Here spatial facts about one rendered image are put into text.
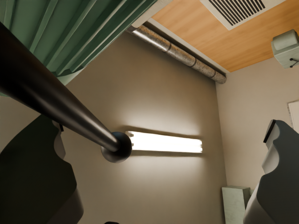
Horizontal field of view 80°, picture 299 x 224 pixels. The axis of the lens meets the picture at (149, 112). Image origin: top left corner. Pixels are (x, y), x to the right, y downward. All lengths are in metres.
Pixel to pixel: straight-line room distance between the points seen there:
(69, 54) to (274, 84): 3.16
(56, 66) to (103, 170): 1.51
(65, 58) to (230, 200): 3.00
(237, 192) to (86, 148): 2.19
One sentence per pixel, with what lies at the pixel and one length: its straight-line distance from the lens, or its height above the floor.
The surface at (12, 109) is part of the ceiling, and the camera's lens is 1.52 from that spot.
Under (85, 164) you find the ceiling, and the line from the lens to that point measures 1.61.
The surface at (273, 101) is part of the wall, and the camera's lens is 3.19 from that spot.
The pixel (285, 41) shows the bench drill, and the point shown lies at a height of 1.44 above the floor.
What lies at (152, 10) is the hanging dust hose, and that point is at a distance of 1.90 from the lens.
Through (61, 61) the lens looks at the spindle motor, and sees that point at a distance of 0.19.
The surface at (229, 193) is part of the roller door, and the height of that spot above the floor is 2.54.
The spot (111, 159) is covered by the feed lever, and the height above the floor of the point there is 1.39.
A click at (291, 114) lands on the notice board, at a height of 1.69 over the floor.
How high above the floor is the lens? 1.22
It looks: 46 degrees up
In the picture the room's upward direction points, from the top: 107 degrees counter-clockwise
